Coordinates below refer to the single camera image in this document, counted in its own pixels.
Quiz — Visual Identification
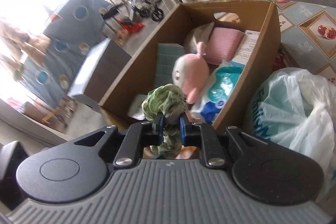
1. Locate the green fabric scrunchie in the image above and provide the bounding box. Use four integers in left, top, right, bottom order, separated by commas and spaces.
142, 84, 187, 159

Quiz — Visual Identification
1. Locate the blue white carton box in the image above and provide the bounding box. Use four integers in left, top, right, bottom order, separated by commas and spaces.
230, 30, 260, 68

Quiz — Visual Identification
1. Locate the orange striped white towel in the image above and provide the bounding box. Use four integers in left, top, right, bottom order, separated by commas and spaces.
183, 22, 214, 53

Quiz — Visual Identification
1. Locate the white tissue packet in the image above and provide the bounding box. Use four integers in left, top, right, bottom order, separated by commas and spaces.
127, 94, 147, 121

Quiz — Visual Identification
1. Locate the blue white wipes pack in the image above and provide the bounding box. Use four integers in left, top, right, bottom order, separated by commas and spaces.
190, 61, 243, 124

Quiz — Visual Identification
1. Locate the pink plush toy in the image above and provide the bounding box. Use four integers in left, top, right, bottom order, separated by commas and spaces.
172, 42, 210, 104

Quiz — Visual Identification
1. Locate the white plastic bag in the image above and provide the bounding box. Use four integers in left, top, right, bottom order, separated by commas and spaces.
243, 67, 336, 177

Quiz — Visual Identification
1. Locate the grey white box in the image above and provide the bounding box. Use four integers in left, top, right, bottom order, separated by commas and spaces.
68, 39, 131, 113

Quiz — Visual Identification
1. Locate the pink towel block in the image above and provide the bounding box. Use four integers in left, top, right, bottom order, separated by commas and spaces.
205, 27, 244, 65

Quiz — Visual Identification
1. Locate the teal sponge block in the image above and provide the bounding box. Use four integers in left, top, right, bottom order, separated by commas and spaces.
155, 43, 185, 87

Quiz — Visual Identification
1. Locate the grey dotted cloth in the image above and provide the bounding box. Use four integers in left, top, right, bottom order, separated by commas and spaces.
21, 0, 110, 108

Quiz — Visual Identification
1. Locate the brown cardboard box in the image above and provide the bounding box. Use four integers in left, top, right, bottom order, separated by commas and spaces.
101, 0, 281, 130

